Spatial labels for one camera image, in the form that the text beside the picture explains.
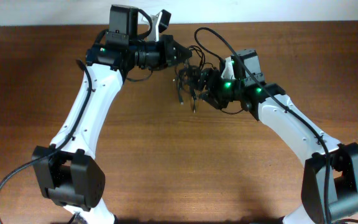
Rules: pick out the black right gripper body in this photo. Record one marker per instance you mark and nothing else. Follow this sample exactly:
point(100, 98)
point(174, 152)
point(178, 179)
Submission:
point(222, 90)

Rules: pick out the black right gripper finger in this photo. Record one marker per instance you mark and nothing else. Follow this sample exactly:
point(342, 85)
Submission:
point(203, 79)
point(205, 96)

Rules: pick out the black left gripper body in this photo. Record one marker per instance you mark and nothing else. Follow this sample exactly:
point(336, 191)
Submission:
point(169, 50)

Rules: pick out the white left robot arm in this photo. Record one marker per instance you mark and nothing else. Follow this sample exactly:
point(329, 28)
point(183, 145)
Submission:
point(66, 170)

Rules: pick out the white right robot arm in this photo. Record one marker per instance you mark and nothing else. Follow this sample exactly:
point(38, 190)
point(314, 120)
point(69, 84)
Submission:
point(329, 191)

